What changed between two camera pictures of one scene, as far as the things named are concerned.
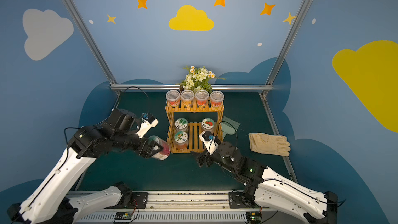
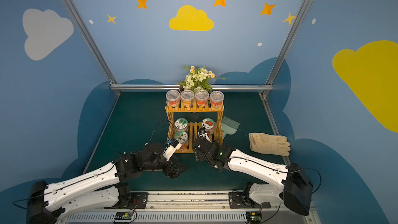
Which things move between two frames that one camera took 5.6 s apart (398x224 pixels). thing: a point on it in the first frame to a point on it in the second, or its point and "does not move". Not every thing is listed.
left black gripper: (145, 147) to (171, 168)
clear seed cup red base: (173, 98) does not move
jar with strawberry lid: (208, 124) does not move
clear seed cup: (216, 98) does not move
